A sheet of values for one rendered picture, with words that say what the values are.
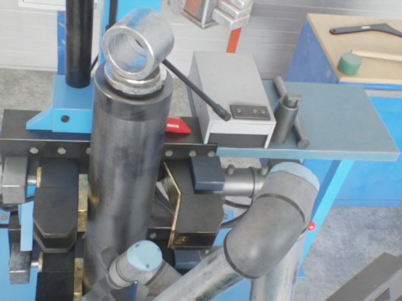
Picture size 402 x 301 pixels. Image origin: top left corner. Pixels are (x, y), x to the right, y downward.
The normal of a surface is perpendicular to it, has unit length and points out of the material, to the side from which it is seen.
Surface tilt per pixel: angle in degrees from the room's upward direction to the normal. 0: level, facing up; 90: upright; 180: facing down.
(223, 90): 0
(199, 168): 0
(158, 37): 48
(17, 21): 90
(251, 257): 63
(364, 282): 29
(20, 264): 0
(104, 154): 90
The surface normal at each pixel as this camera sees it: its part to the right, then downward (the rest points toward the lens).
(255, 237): -0.33, -0.18
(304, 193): 0.65, -0.36
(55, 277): 0.17, -0.72
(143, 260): 0.47, -0.55
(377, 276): -0.16, -0.92
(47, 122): 0.14, 0.69
